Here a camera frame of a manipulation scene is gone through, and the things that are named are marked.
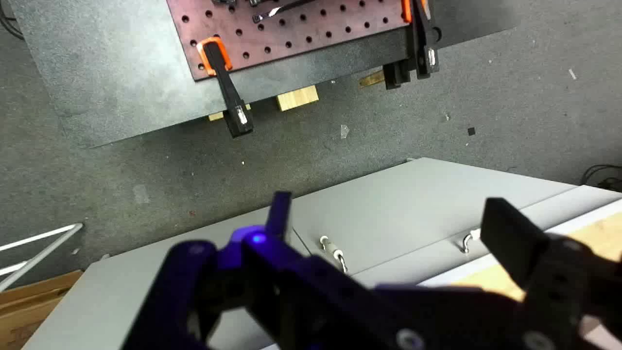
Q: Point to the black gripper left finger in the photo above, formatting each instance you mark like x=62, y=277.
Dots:
x=278, y=217

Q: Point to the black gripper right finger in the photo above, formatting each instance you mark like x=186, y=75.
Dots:
x=511, y=236

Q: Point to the beige file cabinet drawer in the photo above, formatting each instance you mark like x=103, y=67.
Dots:
x=569, y=217

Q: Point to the small metal cabinet clip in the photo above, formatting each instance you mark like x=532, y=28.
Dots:
x=330, y=250
x=466, y=240

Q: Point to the beige metal file cabinet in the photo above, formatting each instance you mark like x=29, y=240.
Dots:
x=389, y=207

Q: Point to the small wooden block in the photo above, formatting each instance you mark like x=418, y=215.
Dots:
x=216, y=117
x=371, y=79

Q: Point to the large light wooden block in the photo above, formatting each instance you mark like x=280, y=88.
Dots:
x=297, y=98

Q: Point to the red-brown perforated mounting plate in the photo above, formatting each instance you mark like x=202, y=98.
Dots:
x=291, y=40

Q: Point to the light wooden board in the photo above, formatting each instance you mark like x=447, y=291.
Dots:
x=31, y=304

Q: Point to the white metal tube frame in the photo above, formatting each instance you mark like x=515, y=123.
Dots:
x=39, y=244

